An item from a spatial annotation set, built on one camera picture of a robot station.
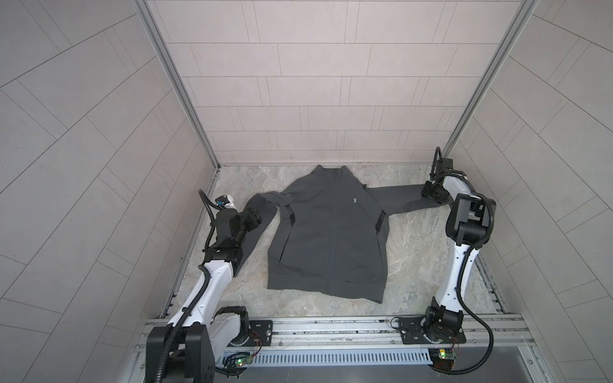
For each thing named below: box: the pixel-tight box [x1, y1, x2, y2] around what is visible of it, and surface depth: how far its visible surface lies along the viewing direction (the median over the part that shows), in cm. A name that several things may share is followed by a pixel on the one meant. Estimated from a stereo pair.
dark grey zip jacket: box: [234, 165, 447, 304], surface depth 93 cm
